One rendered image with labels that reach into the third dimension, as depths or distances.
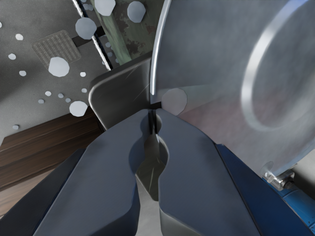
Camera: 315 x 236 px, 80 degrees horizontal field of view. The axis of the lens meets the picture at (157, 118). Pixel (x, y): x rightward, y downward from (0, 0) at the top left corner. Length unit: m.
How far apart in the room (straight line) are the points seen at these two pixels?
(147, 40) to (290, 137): 0.21
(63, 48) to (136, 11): 0.51
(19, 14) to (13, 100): 0.33
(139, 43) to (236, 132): 0.16
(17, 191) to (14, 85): 0.42
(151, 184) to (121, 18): 0.19
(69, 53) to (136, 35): 0.50
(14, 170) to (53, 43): 0.44
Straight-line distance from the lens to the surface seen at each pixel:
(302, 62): 0.21
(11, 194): 0.79
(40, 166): 0.76
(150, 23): 0.26
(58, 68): 0.25
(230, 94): 0.17
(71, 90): 0.95
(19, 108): 1.00
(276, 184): 0.33
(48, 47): 0.74
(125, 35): 0.26
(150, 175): 0.17
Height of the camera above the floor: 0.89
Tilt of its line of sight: 52 degrees down
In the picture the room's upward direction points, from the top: 140 degrees clockwise
